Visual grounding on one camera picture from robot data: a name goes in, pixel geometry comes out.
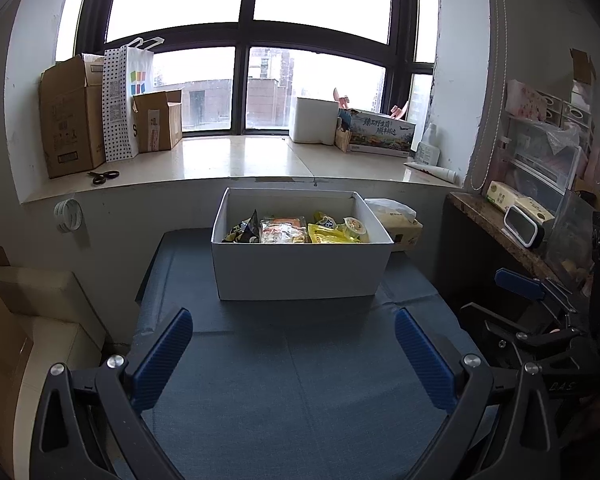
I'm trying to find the small brown holder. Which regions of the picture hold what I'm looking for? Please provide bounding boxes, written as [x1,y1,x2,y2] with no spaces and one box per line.
[334,117,352,152]

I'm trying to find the small open cardboard box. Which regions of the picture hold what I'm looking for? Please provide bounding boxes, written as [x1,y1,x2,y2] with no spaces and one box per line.
[131,89,184,153]

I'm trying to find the pink printed pack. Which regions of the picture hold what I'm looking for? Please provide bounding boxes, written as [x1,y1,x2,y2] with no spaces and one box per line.
[505,79,548,121]

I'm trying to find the clear jelly cup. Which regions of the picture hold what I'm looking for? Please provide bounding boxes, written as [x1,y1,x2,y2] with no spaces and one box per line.
[342,216,370,242]

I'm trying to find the roll of white tape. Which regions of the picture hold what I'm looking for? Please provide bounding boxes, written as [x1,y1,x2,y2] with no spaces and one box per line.
[54,198,84,232]

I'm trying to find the white plastic bottle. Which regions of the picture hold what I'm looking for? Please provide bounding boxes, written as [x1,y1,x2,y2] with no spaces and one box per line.
[416,122,441,167]

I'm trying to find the white black rounded device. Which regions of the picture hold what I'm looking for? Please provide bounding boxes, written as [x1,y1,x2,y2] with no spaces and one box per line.
[502,205,546,250]

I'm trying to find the blue-grey table mat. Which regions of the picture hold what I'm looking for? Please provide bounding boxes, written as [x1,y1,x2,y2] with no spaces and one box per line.
[135,230,481,480]

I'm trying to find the orange snack packet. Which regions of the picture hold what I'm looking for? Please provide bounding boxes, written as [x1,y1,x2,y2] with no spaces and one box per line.
[260,216,308,244]

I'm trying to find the white bag with coloured squares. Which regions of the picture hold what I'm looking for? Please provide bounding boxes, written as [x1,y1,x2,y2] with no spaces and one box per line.
[121,36,165,155]

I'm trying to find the yellow snack packet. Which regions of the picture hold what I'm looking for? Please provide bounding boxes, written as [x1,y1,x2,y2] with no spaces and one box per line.
[307,211,353,244]

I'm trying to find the stacked cardboard boxes on floor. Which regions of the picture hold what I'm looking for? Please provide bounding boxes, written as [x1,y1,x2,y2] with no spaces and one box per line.
[0,265,108,480]

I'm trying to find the clear plastic drawer unit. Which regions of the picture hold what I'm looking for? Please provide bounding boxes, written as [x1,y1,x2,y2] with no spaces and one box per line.
[500,115,583,201]

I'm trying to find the white yellow tissue pack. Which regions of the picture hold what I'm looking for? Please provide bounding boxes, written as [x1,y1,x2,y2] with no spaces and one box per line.
[510,196,556,223]

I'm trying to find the brown stone shelf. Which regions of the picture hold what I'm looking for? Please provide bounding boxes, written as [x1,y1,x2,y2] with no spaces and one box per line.
[447,191,596,291]

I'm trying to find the white plastic bag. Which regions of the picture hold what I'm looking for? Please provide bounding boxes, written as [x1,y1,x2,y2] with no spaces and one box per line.
[364,198,417,223]

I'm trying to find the polka dot paper bag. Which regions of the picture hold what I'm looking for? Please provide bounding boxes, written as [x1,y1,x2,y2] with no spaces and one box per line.
[102,47,141,162]

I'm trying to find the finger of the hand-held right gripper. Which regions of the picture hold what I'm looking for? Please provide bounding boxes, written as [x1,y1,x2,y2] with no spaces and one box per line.
[494,268,578,315]
[459,302,588,363]

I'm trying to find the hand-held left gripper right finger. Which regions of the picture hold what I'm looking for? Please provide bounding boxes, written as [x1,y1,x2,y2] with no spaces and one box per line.
[394,308,563,480]

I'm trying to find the tall brown cardboard box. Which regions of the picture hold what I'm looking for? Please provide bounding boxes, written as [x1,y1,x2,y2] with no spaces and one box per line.
[39,55,106,179]

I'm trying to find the long printed carton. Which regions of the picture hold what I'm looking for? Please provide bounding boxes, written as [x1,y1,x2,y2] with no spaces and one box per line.
[337,108,417,157]

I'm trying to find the white cardboard box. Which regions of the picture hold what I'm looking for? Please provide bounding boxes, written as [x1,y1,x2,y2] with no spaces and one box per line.
[211,187,395,302]

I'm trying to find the beige tissue box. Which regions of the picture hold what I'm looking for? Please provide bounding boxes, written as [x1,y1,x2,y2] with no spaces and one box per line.
[382,217,424,252]

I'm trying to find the white foam box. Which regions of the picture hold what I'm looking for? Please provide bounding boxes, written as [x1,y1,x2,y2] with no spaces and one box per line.
[288,96,345,146]

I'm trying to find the black triangular snack packet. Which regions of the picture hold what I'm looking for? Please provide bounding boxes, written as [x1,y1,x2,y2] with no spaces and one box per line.
[222,209,262,244]

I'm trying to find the white tube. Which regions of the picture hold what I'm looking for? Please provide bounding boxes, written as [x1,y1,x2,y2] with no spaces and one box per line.
[404,160,458,183]

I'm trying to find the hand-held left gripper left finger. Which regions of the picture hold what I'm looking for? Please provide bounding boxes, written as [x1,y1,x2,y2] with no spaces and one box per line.
[29,307,195,480]

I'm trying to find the green white tissue pack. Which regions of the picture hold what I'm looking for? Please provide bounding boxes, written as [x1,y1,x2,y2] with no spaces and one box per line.
[486,180,520,212]

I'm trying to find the black window frame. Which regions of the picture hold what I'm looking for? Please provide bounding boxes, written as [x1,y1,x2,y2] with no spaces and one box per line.
[75,0,438,136]

